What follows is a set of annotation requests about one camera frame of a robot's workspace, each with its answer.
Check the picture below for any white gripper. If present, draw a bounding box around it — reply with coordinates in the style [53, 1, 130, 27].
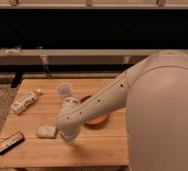
[59, 129, 80, 144]

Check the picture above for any black table leg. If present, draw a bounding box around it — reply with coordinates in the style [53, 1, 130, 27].
[11, 72, 23, 88]

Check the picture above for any wooden table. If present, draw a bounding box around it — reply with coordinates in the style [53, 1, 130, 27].
[0, 79, 129, 168]

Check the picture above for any grey horizontal rail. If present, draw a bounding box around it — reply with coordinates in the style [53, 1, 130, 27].
[0, 48, 188, 66]

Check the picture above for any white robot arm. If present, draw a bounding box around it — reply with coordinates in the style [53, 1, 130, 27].
[57, 50, 188, 171]

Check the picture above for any translucent plastic cup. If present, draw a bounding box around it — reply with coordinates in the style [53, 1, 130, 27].
[57, 83, 72, 99]

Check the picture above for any white plastic bottle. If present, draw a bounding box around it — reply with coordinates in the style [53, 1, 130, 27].
[11, 89, 42, 115]

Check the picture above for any dark snack bar package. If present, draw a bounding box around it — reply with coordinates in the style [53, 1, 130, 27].
[0, 131, 25, 155]

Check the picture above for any white sponge block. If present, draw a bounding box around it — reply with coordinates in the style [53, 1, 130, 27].
[36, 125, 57, 138]

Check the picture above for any orange bowl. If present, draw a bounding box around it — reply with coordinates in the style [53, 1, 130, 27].
[80, 95, 110, 126]

